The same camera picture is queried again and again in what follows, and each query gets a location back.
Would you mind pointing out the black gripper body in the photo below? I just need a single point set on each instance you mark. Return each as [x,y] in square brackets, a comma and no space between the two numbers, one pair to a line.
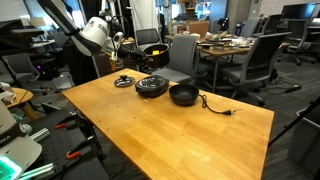
[125,53]

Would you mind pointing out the glass pot lid black knob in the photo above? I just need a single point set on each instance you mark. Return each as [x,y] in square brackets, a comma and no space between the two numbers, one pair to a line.
[124,81]

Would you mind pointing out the black round bowl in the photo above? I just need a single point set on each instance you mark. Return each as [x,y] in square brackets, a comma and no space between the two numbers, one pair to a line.
[183,95]

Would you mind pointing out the black electric hot plate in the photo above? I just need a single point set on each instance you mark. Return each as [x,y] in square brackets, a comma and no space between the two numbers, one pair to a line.
[151,87]

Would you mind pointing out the black jacket pile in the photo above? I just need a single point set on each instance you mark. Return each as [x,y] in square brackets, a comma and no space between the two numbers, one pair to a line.
[78,66]

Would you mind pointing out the grey padded office chair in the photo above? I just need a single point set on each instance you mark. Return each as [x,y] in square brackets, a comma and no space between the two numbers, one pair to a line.
[180,56]

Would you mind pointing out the brown cardboard box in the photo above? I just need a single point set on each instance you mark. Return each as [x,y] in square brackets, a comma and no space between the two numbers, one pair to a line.
[199,28]

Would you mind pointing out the black computer tower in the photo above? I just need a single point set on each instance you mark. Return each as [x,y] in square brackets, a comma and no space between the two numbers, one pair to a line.
[46,70]

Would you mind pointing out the white shade table lamp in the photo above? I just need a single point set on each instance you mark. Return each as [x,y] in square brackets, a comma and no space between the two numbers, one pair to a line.
[37,21]

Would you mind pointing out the black shelf unit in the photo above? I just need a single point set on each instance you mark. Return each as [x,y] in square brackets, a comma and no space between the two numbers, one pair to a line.
[16,36]

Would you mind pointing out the round wooden side table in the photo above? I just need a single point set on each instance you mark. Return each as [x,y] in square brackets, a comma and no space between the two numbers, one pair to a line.
[21,95]

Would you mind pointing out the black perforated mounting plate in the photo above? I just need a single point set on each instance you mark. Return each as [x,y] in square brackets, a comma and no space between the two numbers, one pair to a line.
[56,146]

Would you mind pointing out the aluminium extrusion bar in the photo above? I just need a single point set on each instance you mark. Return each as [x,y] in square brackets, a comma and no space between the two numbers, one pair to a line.
[40,134]
[36,170]

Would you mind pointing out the grey mesh office chair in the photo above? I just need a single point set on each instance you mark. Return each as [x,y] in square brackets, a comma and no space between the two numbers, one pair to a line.
[263,53]

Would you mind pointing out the black computer monitor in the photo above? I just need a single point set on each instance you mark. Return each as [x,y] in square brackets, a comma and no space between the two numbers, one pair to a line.
[298,10]

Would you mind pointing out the black tripod leg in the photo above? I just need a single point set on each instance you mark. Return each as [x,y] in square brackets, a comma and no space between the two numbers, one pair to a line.
[293,121]

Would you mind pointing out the grey plastic bin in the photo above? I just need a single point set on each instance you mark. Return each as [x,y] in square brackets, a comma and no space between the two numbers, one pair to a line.
[306,143]

